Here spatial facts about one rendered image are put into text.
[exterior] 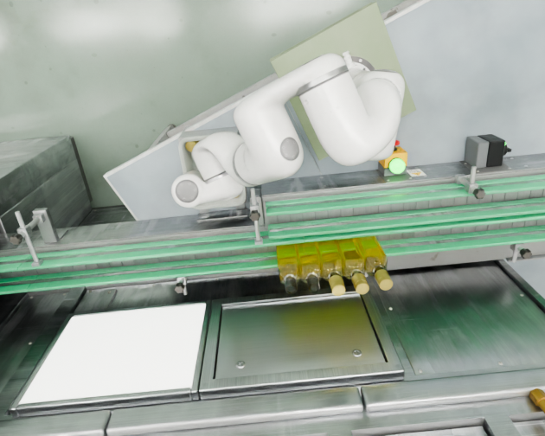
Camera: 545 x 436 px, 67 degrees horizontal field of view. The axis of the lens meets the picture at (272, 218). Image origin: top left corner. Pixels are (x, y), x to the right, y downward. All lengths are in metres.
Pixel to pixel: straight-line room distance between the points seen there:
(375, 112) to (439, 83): 0.69
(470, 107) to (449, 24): 0.25
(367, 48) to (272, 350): 0.83
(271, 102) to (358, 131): 0.14
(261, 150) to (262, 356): 0.58
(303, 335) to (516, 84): 0.96
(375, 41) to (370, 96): 0.53
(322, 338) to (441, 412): 0.31
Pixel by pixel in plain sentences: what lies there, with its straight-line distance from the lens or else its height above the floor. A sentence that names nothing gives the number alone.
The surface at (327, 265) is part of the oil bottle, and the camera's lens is 1.10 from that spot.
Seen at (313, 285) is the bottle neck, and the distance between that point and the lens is 1.08.
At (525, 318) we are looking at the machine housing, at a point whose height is 1.15.
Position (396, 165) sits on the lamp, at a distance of 1.27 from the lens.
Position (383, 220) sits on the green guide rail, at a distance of 1.25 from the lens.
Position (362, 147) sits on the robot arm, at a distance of 0.64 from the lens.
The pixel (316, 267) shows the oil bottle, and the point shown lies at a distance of 1.09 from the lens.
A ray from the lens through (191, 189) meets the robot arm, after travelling 0.91.
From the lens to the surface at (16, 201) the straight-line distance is 1.70.
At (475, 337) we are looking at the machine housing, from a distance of 1.21.
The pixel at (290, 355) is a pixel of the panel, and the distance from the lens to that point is 1.06.
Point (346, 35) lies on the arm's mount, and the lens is 1.21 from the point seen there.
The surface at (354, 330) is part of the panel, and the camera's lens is 1.12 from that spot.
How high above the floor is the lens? 2.00
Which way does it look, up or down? 64 degrees down
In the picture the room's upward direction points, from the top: 175 degrees clockwise
